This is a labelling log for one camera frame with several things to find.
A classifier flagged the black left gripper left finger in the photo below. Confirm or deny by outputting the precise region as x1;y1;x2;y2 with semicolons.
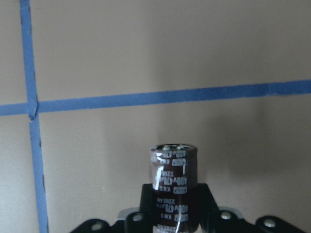
72;184;153;233

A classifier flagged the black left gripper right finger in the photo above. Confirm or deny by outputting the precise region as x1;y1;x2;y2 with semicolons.
198;183;303;233

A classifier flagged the dark brown capacitor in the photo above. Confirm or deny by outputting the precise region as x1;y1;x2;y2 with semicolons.
150;144;199;233

